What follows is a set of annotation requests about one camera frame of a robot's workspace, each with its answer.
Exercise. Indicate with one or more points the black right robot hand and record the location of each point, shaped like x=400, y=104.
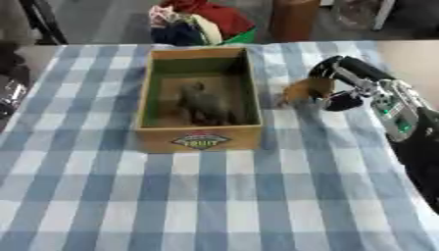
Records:
x=350, y=69

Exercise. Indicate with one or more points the tan cardboard box green inside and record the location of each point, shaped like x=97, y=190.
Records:
x=199, y=99

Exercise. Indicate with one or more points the brown soft toy animal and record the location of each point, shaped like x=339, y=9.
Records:
x=306, y=89

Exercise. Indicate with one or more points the pile of coloured cloths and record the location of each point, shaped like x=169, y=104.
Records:
x=199, y=23

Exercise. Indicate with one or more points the grey toy animal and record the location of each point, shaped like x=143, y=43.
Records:
x=204, y=105

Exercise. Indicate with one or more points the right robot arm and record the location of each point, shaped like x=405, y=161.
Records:
x=407, y=121

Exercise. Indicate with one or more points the brown wooden cabinet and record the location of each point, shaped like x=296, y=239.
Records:
x=294, y=19

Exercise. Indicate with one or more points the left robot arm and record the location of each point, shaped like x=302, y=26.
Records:
x=11, y=88

